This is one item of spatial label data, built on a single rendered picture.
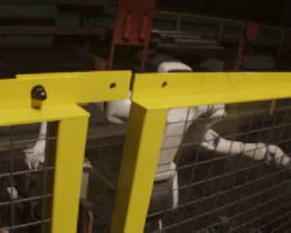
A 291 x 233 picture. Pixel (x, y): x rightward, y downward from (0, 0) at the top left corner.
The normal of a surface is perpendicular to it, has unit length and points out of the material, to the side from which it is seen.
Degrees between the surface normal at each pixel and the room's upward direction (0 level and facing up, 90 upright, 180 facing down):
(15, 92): 90
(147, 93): 90
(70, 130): 90
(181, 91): 90
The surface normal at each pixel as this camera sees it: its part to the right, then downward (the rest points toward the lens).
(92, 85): 0.58, 0.36
